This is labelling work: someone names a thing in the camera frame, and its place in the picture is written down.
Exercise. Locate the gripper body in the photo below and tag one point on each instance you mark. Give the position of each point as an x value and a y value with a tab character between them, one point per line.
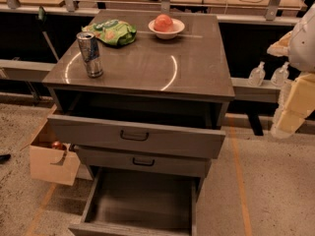
304	48

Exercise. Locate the silver blue redbull can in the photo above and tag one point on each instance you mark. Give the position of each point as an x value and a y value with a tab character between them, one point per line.
90	53

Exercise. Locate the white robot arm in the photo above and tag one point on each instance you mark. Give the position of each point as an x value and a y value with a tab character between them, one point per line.
298	45

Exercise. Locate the grey drawer cabinet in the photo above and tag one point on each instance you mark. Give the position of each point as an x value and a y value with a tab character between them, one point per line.
182	82

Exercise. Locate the grey middle drawer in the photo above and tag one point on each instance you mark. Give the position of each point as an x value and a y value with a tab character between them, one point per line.
93	156

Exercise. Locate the grey drawer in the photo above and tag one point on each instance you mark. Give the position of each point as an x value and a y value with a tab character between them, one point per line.
93	156
133	203
141	137

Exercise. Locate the grey top drawer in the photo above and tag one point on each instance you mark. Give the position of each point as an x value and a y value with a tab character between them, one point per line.
141	137

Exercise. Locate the grey bottom drawer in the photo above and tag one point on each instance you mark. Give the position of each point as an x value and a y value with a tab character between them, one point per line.
133	203

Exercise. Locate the right clear sanitizer bottle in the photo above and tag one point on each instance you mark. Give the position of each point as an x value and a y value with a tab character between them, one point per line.
280	75

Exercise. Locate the clear sanitizer bottle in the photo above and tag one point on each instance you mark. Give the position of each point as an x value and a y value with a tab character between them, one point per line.
280	75
257	75

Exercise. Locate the left clear sanitizer bottle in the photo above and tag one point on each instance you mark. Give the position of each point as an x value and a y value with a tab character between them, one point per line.
257	75

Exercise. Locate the white ceramic bowl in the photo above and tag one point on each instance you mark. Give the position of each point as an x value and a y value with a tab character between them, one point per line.
170	32

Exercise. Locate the red apple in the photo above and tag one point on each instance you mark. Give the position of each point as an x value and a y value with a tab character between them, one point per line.
163	23

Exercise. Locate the green chips bag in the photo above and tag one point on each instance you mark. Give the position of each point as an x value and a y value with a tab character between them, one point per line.
113	32

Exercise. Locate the red ball in box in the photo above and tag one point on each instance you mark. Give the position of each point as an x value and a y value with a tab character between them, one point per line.
58	145

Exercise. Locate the cardboard box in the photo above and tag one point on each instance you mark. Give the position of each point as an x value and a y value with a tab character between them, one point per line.
48	164

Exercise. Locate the black shoe tip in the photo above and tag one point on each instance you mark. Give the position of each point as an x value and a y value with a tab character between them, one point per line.
4	158

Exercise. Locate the green-handled tool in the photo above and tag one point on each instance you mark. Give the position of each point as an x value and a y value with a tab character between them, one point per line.
41	19

